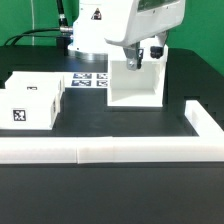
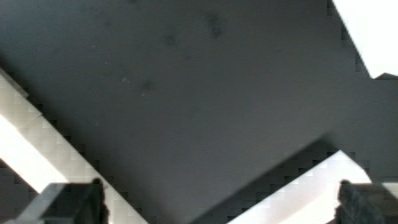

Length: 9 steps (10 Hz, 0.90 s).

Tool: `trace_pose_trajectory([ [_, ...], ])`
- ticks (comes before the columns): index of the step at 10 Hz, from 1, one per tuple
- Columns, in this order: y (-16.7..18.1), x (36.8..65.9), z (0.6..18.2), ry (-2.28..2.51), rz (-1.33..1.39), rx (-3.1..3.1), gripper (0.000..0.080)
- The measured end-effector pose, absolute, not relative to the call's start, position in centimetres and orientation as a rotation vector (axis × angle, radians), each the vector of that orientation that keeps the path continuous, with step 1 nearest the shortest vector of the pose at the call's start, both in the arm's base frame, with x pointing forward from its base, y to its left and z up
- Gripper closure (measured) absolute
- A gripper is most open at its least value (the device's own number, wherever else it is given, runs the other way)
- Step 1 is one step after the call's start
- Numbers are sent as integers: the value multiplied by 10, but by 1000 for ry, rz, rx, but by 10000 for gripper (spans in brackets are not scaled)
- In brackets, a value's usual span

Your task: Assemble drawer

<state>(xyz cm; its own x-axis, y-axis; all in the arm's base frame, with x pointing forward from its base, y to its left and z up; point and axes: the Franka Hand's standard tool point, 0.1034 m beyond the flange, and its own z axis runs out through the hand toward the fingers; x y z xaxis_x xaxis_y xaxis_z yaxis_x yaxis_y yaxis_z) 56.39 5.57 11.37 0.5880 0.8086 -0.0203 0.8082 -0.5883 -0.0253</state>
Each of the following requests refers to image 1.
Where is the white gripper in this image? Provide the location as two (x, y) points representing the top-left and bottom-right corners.
(104, 0), (186, 71)

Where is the white drawer cabinet box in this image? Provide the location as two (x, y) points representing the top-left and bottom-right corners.
(107, 37), (168, 108)

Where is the white front drawer tray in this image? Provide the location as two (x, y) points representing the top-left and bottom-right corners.
(0, 89), (60, 130)

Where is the white drawer tray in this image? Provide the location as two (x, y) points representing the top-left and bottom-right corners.
(0, 89), (60, 130)
(5, 71), (65, 97)

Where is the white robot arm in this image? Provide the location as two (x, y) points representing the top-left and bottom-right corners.
(69, 0), (186, 70)

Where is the white rear drawer tray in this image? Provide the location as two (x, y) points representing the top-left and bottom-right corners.
(5, 71), (65, 97)

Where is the white fiducial marker sheet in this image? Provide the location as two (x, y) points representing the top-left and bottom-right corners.
(64, 72), (108, 88)

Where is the black cable bundle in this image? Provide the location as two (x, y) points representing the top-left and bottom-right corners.
(3, 0), (74, 47)

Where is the white L-shaped boundary rail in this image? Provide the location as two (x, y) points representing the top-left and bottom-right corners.
(0, 100), (224, 164)

